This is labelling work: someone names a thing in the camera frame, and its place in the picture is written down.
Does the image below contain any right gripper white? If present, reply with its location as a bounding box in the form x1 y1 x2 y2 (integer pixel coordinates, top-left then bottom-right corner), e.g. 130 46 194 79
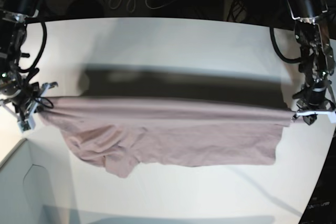
1 82 58 122

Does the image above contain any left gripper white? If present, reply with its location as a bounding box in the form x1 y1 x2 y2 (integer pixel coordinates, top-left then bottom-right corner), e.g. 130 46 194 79
291 95 335 125

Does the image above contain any mauve pink t-shirt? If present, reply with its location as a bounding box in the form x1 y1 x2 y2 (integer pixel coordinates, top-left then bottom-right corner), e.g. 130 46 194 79
40 97 292 178

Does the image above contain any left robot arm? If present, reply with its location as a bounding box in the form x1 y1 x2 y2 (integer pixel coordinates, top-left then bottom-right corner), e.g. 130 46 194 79
270 0 335 125

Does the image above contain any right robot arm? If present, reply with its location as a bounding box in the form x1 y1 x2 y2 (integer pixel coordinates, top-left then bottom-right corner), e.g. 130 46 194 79
1 0 58 124

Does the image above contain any white cardboard box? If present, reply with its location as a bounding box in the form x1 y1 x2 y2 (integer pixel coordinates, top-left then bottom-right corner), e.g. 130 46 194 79
1 139 80 223

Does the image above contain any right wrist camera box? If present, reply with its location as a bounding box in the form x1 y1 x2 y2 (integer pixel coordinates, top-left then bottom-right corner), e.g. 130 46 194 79
17 115 36 133

